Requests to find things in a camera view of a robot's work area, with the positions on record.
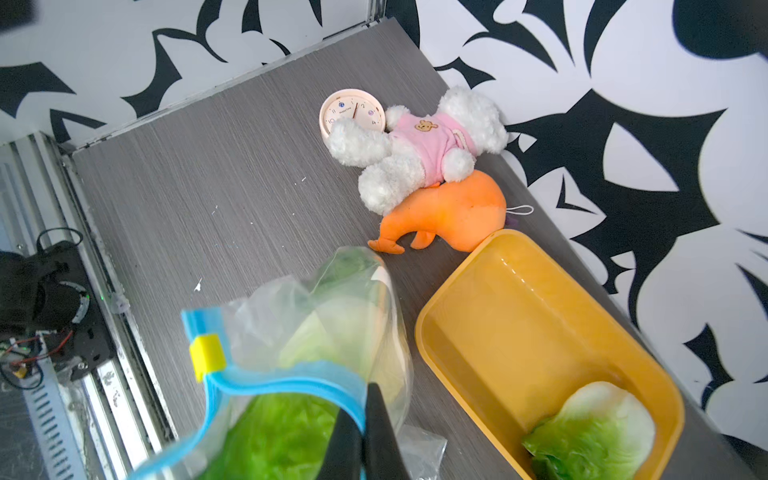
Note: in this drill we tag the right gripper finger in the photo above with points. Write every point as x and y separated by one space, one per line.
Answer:
368 453

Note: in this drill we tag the clear zipper bag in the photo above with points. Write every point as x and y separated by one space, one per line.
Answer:
234 350
422 452

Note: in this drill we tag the chinese cabbage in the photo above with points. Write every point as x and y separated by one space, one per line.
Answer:
348 314
279 436
600 432

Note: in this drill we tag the yellow plastic tray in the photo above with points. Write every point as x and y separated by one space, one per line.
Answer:
512 336

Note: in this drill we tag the orange plush toy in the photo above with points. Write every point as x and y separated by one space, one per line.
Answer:
462 213

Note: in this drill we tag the white teddy bear pink shirt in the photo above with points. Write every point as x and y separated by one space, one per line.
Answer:
416 152

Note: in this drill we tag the small pink alarm clock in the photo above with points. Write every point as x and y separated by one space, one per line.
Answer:
355 104

